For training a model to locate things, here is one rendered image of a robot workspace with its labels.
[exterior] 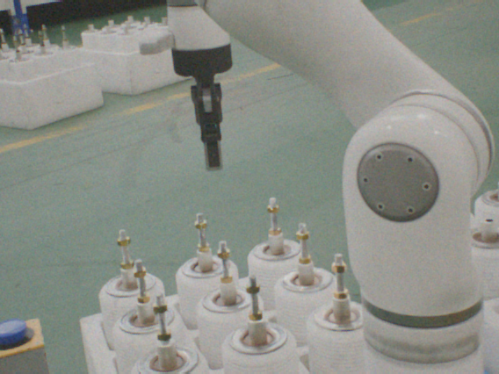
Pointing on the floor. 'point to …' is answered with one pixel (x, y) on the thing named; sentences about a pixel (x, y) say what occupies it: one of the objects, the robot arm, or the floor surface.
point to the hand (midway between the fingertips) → (213, 152)
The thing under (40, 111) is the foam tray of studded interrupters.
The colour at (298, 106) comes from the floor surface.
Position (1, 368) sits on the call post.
